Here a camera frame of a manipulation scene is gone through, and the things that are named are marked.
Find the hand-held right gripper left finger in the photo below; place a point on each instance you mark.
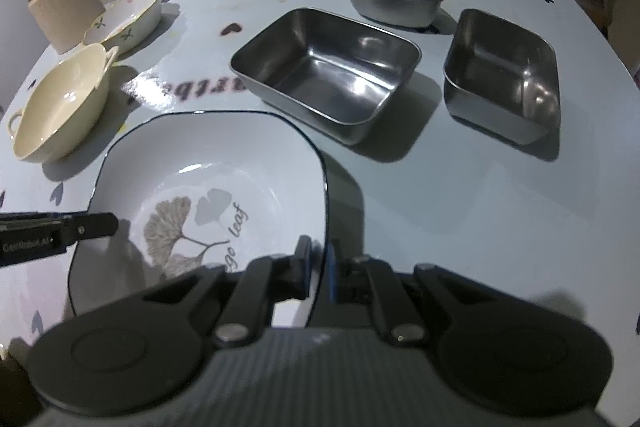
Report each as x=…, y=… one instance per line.
x=302, y=274

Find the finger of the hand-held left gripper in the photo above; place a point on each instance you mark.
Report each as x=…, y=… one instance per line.
x=92, y=226

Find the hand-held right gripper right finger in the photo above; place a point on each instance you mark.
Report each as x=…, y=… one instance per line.
x=330, y=277

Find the square white leaf-print plate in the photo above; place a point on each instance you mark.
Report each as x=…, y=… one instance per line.
x=225, y=167

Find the large rectangular steel container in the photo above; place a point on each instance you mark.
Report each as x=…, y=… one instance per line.
x=325, y=67

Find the white heart-print table cover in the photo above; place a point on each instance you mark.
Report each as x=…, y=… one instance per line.
x=450, y=207

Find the white floral oval dish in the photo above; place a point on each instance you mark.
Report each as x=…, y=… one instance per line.
x=130, y=17

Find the small rectangular steel container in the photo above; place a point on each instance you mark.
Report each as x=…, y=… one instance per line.
x=500, y=72

